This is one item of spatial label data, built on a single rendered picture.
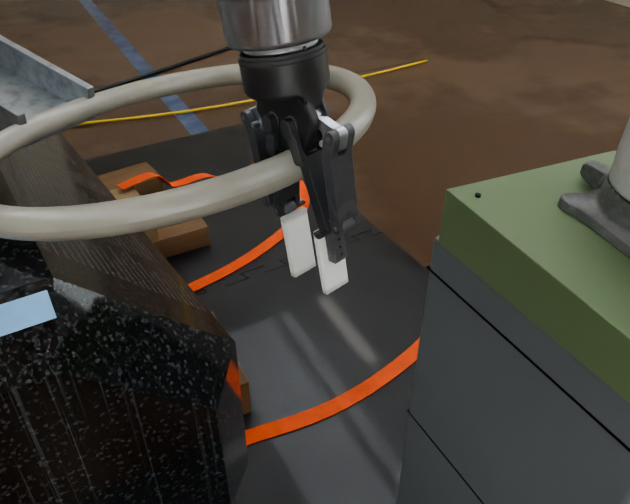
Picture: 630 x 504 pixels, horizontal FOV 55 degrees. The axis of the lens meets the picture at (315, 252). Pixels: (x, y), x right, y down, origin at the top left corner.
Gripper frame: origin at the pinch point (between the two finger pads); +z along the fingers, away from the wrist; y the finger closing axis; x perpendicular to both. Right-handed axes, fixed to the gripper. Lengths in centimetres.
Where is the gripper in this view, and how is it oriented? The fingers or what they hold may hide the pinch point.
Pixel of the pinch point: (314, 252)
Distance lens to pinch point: 61.1
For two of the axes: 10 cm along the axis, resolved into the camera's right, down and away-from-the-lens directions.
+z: 1.4, 8.5, 5.0
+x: -7.5, 4.2, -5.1
